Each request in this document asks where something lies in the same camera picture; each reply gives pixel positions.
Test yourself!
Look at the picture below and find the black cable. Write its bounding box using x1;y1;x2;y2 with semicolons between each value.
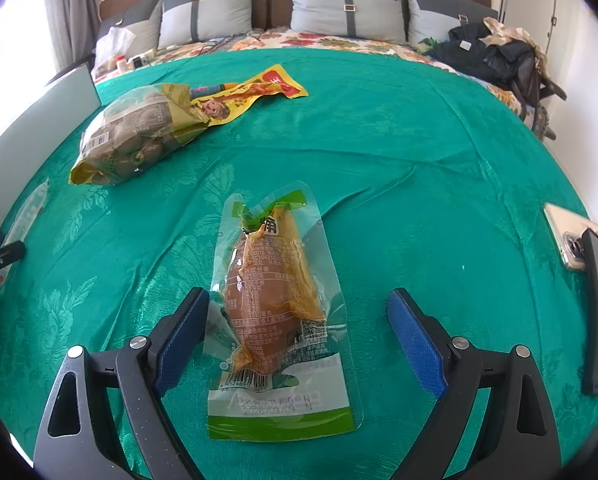
199;31;261;54

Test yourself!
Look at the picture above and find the pile of dark clothes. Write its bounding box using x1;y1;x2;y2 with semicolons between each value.
429;25;535;106

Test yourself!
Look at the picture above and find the clear corn cob packet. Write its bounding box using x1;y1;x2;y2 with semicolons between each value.
0;180;50;291

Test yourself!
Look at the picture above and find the beige cloth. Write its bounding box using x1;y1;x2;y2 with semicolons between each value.
482;16;550;52

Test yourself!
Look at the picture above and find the orange yellow snack packet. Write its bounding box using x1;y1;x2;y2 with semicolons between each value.
189;64;310;126

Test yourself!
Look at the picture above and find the grey curtain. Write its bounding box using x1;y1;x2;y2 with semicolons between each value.
39;0;104;76

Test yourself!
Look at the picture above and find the grey two-tone pillow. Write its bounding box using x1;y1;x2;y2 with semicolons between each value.
157;0;259;51
404;0;500;46
284;0;409;43
96;0;164;56

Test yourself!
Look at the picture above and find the green patterned blanket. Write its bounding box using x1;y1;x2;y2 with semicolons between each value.
0;47;598;480

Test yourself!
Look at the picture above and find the white cardboard box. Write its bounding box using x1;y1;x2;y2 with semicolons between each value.
0;62;102;233

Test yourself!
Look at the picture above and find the hanging wall cable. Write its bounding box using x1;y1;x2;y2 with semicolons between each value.
548;0;561;47

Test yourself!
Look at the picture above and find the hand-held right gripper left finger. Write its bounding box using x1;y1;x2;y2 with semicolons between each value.
33;286;211;480

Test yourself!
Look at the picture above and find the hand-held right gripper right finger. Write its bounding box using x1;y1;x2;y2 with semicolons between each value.
386;287;562;480

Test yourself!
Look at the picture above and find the clear plastic bag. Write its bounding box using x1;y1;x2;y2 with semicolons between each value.
94;26;136;68

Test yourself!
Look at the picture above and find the clear green sweet potato packet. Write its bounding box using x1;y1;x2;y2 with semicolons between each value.
202;181;364;442

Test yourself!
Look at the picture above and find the white power strip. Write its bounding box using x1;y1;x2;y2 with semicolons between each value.
129;47;161;69

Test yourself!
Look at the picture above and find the gold bag of brown eggs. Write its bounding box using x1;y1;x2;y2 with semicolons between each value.
69;82;211;188

